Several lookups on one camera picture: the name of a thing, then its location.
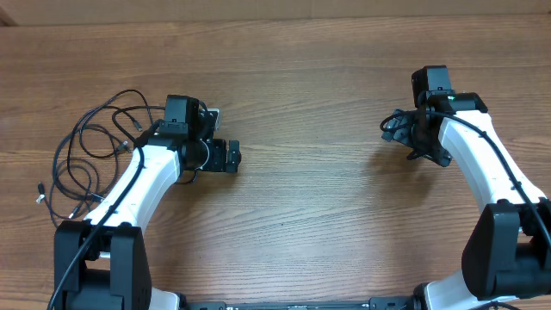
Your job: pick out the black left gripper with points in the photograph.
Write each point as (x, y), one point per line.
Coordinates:
(218, 162)

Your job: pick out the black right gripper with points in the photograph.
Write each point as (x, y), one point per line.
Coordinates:
(397, 129)

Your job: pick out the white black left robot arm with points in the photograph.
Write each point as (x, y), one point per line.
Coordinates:
(100, 262)

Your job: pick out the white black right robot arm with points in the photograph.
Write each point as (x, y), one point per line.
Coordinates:
(507, 256)

